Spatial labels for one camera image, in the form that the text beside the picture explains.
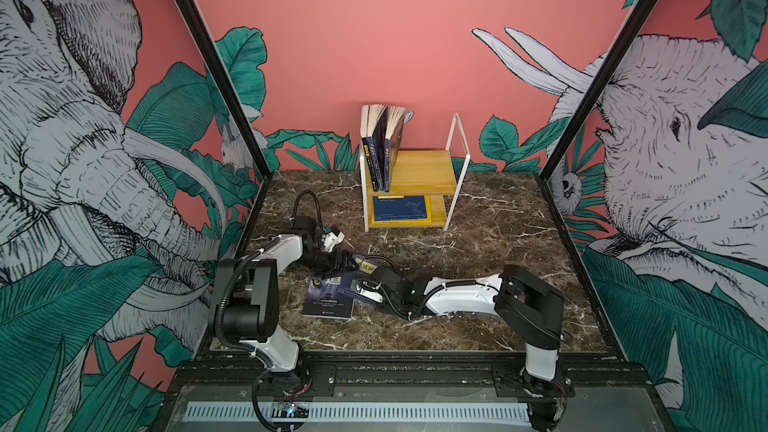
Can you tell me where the white slotted cable duct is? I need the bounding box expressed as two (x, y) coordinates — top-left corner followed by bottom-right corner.
(181, 401), (531, 426)

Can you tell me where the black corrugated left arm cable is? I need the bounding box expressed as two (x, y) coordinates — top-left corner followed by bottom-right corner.
(290, 190), (325, 235)

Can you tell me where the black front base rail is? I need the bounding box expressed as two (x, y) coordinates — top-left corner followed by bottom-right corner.
(153, 352), (674, 431)

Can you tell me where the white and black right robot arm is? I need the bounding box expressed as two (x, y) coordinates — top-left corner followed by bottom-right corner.
(353, 264), (568, 399)

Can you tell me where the yellow cartoon cover book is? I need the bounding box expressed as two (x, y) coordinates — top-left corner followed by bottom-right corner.
(371, 196), (432, 227)

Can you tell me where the black left frame post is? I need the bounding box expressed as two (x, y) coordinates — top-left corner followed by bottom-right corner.
(174, 0), (272, 181)

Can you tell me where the blue book with yellow label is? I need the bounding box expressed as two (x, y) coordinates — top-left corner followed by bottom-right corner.
(373, 196), (429, 222)

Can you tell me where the dark brown standing book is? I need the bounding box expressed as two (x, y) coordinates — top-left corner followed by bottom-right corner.
(360, 104), (382, 191)

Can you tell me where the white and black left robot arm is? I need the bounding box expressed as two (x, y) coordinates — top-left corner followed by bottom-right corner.
(208, 216), (347, 373)

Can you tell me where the black right frame post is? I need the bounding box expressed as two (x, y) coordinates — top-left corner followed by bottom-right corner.
(538, 0), (658, 182)

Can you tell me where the black frame post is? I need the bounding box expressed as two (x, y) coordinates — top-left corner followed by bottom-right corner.
(174, 0), (272, 181)
(538, 0), (658, 182)

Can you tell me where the purple book with old man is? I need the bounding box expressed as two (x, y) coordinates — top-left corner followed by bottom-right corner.
(367, 104), (387, 191)

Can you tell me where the white frame wooden bookshelf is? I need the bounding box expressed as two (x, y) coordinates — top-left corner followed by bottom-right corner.
(359, 114), (471, 230)

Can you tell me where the dark purple book white strip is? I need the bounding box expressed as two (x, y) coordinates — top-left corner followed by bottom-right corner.
(302, 277), (354, 320)

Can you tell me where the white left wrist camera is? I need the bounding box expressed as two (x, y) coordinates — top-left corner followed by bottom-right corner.
(319, 226), (345, 252)

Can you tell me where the navy book with yellow label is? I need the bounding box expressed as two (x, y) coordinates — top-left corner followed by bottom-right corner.
(337, 254), (383, 306)

